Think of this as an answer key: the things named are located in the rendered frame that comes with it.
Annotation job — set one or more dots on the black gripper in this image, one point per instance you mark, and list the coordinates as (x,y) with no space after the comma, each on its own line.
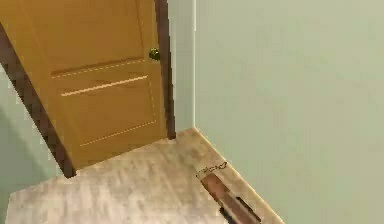
(222,165)

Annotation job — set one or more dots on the dark round door knob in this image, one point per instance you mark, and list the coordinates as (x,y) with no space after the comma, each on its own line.
(154,54)

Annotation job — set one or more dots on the orange wooden room door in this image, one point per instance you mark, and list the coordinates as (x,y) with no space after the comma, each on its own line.
(93,43)

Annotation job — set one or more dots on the dark brown door frame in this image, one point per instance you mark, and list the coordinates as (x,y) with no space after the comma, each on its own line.
(165,83)

